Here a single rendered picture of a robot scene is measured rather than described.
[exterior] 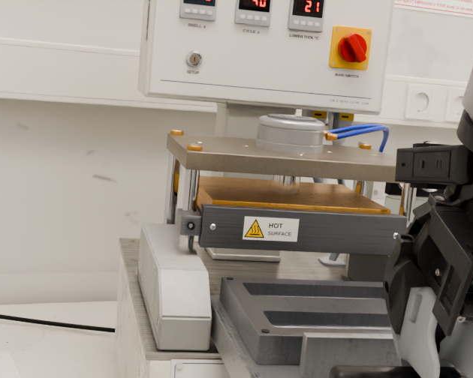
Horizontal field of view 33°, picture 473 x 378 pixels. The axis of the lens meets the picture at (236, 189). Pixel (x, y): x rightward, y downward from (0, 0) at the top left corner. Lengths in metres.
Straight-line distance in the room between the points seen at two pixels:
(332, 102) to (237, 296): 0.43
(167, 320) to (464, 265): 0.36
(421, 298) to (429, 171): 0.08
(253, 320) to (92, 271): 0.85
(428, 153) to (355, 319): 0.23
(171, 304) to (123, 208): 0.72
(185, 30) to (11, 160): 0.50
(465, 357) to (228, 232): 0.35
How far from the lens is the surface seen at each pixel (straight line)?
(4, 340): 1.29
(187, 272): 0.78
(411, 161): 0.57
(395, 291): 0.53
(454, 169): 0.50
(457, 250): 0.47
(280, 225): 0.84
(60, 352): 1.24
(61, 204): 1.44
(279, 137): 0.90
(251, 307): 0.70
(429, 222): 0.51
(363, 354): 0.62
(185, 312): 0.76
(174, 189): 0.99
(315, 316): 0.71
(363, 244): 0.88
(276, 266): 1.11
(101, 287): 1.50
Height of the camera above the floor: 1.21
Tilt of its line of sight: 9 degrees down
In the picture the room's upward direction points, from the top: 5 degrees clockwise
